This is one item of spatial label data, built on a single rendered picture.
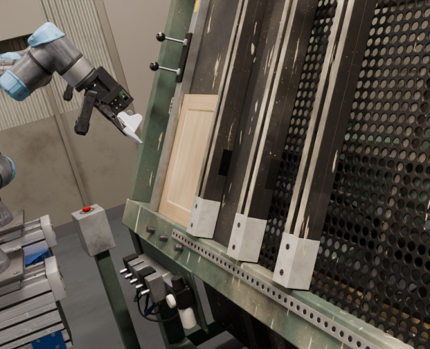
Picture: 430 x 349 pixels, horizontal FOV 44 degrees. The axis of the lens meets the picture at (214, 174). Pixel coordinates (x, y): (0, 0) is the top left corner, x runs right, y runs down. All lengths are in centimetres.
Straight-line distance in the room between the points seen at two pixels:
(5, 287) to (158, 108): 110
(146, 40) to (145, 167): 274
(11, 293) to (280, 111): 92
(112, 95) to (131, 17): 365
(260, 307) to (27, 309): 67
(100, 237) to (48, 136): 273
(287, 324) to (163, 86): 135
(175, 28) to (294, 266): 140
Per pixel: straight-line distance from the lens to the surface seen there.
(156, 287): 191
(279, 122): 149
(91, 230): 227
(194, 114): 202
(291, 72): 151
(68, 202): 505
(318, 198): 130
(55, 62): 132
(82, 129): 133
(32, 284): 163
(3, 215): 210
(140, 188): 236
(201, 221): 173
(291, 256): 130
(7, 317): 166
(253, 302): 145
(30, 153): 495
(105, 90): 135
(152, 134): 235
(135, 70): 494
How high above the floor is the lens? 157
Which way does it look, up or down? 16 degrees down
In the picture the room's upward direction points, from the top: 14 degrees counter-clockwise
